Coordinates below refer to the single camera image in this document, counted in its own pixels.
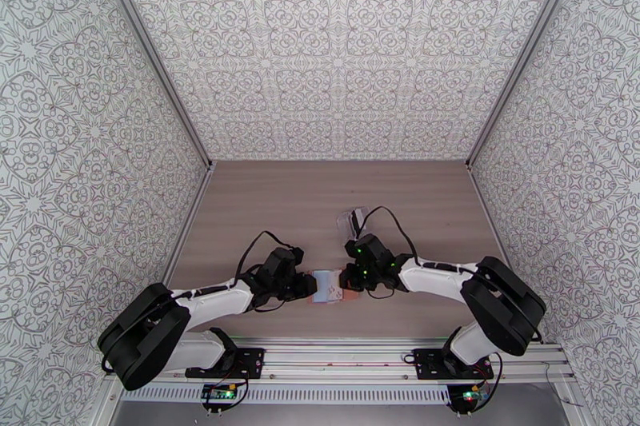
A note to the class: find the green circuit board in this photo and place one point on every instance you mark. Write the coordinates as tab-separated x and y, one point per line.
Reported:
218	393
474	395

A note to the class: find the clear plastic bag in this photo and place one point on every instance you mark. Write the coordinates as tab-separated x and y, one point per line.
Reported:
345	220

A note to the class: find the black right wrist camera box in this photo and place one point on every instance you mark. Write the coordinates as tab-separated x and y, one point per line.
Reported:
352	246

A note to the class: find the pink card holder wallet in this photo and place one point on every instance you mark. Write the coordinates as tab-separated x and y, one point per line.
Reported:
327	287

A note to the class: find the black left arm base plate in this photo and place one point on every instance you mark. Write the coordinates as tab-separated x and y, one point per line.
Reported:
250	363

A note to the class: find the aluminium corner post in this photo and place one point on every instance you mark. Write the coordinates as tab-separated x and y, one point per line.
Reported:
525	47
150	47

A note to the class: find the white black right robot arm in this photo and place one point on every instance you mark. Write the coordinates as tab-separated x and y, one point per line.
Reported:
500	309

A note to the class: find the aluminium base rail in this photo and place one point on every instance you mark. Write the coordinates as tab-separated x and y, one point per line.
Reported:
340	354

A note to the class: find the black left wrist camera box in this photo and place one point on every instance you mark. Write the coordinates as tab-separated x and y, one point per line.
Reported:
297	254

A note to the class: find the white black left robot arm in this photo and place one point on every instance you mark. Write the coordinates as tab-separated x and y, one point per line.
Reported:
150	334

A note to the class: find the aluminium side rail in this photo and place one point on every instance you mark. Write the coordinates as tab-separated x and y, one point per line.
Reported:
185	245
500	240

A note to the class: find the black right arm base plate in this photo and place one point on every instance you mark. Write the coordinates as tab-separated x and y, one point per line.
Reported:
427	364

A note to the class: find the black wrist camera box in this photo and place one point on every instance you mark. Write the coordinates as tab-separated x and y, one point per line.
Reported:
297	254
352	246

